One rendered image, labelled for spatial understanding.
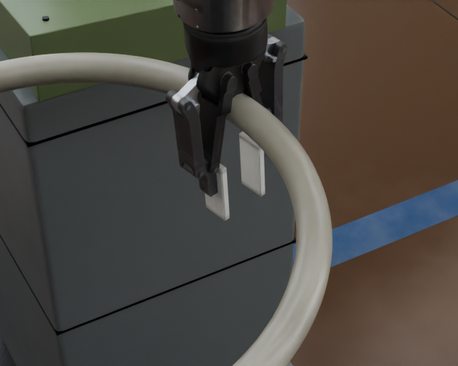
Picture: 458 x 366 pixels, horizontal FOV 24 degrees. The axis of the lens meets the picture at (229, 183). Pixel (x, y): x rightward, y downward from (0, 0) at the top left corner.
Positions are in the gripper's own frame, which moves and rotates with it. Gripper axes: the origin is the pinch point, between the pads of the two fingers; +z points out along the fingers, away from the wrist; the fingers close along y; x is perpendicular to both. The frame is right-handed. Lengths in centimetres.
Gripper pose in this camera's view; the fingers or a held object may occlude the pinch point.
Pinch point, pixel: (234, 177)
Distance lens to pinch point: 107.4
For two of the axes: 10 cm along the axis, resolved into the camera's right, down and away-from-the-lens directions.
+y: -7.4, 4.9, -4.7
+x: 6.7, 4.8, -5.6
